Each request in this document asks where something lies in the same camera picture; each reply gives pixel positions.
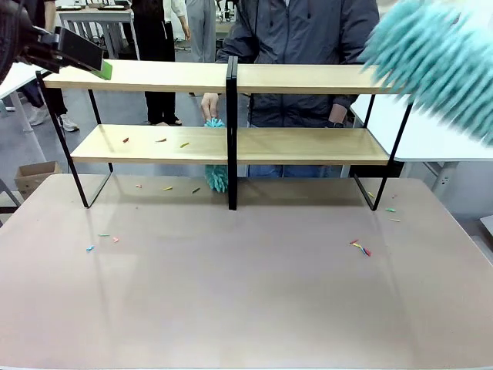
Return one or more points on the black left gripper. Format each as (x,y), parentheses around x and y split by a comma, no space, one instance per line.
(13,38)

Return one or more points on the small teal microfiber duster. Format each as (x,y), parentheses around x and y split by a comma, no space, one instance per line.
(215,179)

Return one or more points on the large teal microfiber duster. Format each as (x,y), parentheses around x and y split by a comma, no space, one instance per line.
(435,58)

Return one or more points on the person's right hand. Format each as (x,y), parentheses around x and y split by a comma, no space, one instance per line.
(210,105)

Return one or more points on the person's left hand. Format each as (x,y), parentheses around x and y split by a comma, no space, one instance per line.
(338,113)

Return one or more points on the white background table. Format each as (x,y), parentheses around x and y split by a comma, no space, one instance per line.
(96,19)

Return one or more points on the bystander with white sneakers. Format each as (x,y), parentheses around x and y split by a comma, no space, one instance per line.
(50,112)

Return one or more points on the white round-legged table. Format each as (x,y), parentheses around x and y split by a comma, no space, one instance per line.
(11,81)

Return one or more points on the bystander in black trousers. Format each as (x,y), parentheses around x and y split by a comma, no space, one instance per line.
(158,77)

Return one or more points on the bystander in light trousers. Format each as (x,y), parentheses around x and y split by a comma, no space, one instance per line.
(202,31)

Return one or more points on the brown cardboard box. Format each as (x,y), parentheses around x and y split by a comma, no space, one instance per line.
(34,175)

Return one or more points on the person in grey jacket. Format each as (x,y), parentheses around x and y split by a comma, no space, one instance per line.
(300,58)

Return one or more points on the white side table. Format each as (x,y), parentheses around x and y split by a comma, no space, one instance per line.
(423,138)

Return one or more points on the wooden two-tier shelf black frame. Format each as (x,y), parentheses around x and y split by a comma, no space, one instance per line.
(154,75)

